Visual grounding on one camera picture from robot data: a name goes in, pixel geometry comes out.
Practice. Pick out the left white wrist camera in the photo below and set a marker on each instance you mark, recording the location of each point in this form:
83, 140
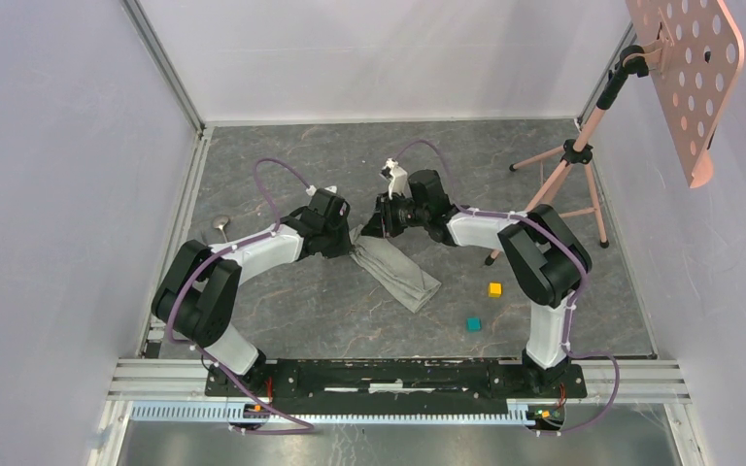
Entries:
312, 190

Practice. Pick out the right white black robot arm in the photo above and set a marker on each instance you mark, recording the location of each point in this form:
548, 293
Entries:
549, 263

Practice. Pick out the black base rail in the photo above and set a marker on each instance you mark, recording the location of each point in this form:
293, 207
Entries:
411, 386

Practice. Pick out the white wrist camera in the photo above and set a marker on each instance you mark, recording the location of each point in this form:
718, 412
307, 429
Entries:
396, 176
312, 190

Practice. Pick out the silver spoon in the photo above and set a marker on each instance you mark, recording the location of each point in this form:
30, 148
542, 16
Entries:
220, 223

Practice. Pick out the white toothed cable strip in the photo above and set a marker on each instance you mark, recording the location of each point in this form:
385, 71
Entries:
239, 413

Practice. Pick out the pink tripod stand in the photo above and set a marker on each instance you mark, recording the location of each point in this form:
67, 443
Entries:
634, 60

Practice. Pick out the pink perforated tray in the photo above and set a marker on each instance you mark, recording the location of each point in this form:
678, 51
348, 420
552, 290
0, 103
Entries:
695, 53

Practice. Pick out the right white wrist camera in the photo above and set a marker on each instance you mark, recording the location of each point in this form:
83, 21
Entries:
396, 176

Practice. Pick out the teal cube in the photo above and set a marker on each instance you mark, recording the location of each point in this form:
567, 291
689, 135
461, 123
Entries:
473, 324

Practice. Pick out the grey cloth napkin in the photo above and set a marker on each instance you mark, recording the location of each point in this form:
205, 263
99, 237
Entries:
401, 277

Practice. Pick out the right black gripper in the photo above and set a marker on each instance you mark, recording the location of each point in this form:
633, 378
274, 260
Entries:
381, 223

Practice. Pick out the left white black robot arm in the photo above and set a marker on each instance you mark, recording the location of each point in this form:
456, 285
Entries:
196, 298

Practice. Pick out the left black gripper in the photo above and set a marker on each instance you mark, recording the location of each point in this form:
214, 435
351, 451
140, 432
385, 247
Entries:
346, 244

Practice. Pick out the yellow cube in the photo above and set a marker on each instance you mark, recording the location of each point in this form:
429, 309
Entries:
495, 290

